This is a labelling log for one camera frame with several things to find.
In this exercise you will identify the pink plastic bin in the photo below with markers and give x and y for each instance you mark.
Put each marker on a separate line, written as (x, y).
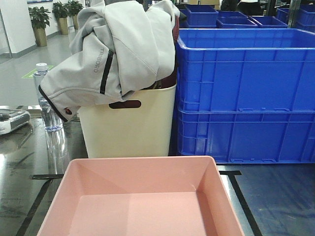
(142, 196)

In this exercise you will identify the small blue bin left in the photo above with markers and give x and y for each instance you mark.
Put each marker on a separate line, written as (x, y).
(201, 16)

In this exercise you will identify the small blue bin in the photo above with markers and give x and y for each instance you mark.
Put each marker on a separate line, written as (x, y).
(267, 22)
(234, 20)
(201, 16)

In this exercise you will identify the small blue bin middle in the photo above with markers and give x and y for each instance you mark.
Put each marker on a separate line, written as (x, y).
(234, 20)

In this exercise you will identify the small blue bin right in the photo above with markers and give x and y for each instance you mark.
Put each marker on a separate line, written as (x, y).
(267, 22)

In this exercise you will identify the large blue crate lower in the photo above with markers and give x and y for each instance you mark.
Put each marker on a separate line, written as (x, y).
(272, 137)

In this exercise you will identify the large blue crate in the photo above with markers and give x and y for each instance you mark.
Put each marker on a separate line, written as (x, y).
(246, 70)
(272, 137)

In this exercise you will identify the grey jacket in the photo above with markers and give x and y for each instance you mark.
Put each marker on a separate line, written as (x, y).
(120, 48)

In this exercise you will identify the large blue crate upper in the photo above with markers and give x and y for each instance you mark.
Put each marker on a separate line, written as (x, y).
(246, 70)

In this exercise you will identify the clear water bottle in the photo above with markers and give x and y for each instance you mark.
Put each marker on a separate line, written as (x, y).
(50, 119)

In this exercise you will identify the white grey handheld device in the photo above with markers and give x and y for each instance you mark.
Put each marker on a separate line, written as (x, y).
(11, 120)

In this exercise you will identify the potted plant gold pot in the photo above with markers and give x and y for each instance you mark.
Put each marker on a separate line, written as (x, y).
(39, 21)

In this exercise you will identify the blue bins far right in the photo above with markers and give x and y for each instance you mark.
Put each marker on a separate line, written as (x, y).
(305, 18)

